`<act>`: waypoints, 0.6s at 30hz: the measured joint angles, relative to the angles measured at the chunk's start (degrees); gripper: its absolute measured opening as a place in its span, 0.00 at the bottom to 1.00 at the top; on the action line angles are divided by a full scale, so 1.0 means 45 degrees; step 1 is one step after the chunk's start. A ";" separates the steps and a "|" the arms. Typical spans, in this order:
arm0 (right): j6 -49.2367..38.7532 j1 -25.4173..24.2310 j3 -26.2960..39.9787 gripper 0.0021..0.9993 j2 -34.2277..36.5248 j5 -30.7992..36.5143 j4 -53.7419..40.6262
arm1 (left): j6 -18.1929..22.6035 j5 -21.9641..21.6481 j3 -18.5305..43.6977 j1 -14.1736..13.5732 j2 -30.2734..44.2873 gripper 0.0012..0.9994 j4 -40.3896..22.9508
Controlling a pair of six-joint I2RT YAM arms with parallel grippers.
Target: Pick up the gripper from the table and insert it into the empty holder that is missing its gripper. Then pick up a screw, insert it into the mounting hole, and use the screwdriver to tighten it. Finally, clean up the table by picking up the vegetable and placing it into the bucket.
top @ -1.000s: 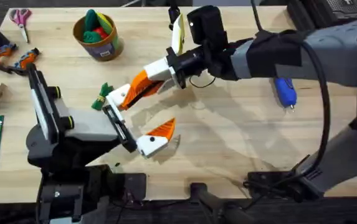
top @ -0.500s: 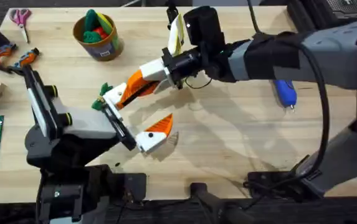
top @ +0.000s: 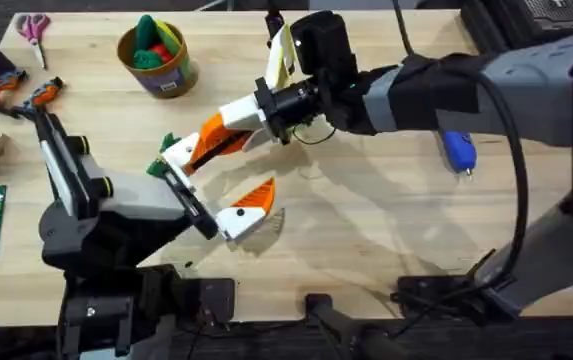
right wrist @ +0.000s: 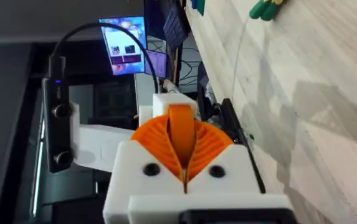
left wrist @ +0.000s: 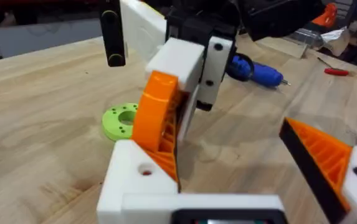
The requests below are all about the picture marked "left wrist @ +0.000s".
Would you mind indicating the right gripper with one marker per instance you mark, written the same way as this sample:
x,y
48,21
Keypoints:
x,y
197,21

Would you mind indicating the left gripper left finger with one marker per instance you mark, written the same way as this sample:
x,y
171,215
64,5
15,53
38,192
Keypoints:
x,y
128,186

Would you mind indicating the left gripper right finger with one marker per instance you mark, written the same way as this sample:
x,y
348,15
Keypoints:
x,y
324,161

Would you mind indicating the orange ribbed wedge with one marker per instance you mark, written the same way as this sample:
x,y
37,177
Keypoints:
x,y
165,168

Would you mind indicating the blue electric screwdriver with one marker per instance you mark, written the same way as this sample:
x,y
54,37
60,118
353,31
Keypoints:
x,y
259,73

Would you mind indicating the green disc with holes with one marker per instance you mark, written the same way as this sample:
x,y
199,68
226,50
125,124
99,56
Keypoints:
x,y
119,121

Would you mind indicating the clear plastic bag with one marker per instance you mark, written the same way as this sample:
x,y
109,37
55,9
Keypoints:
x,y
318,39

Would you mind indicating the orange plastic part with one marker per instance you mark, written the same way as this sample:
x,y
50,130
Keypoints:
x,y
325,17

